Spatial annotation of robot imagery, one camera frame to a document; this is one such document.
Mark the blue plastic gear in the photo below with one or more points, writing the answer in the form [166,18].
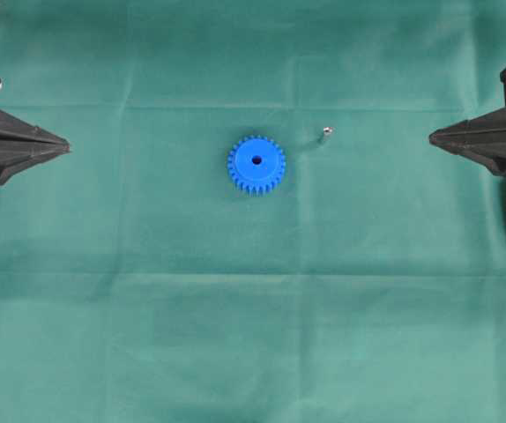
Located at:
[256,165]

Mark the green cloth mat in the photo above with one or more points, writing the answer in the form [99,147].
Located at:
[138,284]

